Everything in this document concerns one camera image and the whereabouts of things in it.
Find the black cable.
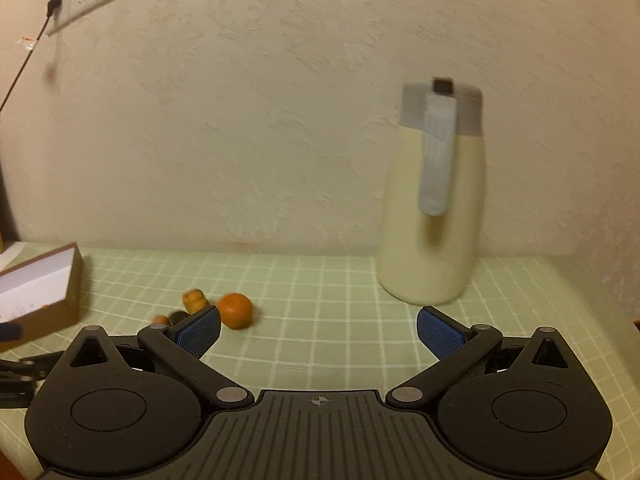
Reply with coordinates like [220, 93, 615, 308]
[0, 10, 54, 112]

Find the orange tangerine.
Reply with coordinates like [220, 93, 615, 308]
[216, 292, 254, 331]

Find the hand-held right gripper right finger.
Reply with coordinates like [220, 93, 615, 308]
[386, 306, 587, 409]

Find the cream thermos jug grey lid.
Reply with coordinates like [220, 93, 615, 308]
[377, 77, 487, 306]

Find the brown box with white inside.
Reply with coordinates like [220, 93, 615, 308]
[0, 242, 84, 353]

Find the green checked tablecloth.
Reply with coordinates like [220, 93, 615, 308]
[0, 240, 640, 480]

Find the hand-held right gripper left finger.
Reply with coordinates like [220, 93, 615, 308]
[62, 306, 254, 409]

